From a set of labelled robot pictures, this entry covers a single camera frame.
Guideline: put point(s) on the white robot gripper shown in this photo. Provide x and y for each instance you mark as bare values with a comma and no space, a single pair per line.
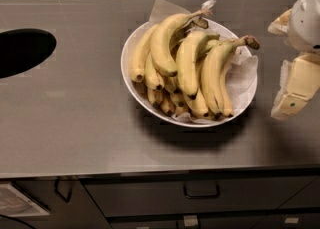
306,23

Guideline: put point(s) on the right yellow banana bunch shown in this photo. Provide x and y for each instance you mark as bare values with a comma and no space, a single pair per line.
213,74

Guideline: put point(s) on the white bowl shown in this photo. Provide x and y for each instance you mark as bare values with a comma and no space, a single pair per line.
241,80

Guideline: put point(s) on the short yellow banana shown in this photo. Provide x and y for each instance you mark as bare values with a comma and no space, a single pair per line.
153,79

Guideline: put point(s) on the white paper liner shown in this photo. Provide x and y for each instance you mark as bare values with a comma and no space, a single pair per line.
225,35

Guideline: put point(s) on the lower small bananas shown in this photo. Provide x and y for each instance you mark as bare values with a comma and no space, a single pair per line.
178,105

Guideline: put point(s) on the grey cabinet drawer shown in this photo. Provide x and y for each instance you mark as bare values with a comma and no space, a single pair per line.
184,197

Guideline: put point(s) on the dark round sink hole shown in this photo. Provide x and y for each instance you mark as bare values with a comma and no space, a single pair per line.
23,49

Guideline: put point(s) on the paper sheet on cabinet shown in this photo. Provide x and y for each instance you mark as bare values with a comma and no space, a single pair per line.
15,203

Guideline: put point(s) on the black drawer handle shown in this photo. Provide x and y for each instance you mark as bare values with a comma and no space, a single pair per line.
200,190

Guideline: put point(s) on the black cabinet door handle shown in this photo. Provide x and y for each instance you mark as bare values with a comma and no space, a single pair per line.
63,189

